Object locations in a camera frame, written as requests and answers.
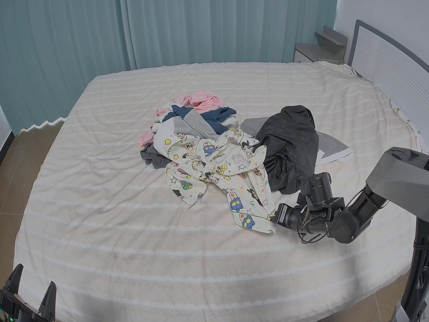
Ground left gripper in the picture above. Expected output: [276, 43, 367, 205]
[0, 263, 57, 322]

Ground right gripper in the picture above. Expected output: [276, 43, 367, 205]
[275, 203, 304, 231]

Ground white printed pyjama top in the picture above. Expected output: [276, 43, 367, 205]
[164, 129, 277, 235]

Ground pile of clothes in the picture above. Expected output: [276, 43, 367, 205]
[137, 91, 240, 169]

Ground black garment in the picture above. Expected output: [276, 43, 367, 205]
[254, 105, 320, 195]

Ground grey garment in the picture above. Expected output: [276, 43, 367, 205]
[241, 118, 355, 166]

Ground bed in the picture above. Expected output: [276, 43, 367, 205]
[13, 19, 429, 322]

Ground grey bedside table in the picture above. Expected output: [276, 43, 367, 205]
[294, 25, 348, 64]

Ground blue-green curtain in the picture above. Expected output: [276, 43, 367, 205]
[0, 0, 137, 140]
[118, 0, 340, 70]

